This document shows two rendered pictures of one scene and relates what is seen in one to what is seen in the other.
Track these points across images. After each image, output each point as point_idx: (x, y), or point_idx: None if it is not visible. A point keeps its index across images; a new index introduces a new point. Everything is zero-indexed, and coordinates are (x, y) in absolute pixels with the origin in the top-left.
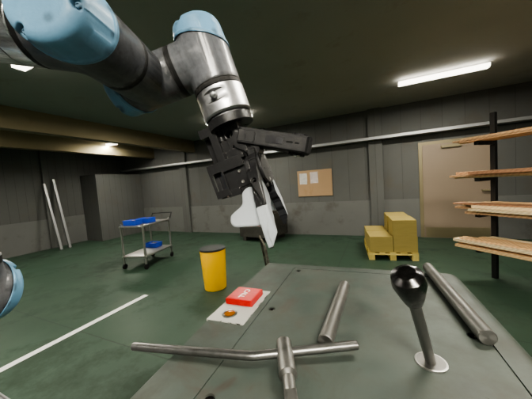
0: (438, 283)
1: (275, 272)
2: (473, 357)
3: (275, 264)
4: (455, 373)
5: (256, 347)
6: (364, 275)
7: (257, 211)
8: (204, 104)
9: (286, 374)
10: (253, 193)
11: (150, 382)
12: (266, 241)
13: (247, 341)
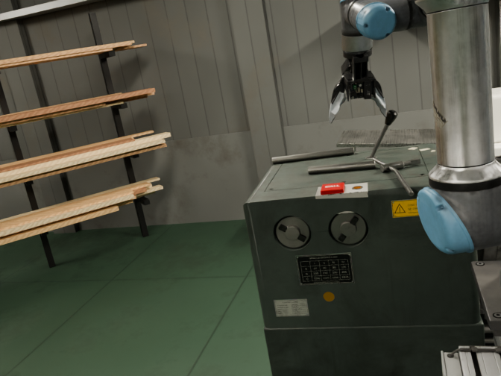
0: (304, 156)
1: (276, 194)
2: (363, 154)
3: (251, 199)
4: (374, 155)
5: (384, 176)
6: (280, 173)
7: (384, 99)
8: (371, 40)
9: (404, 162)
10: (379, 91)
11: (426, 183)
12: (386, 113)
13: (381, 178)
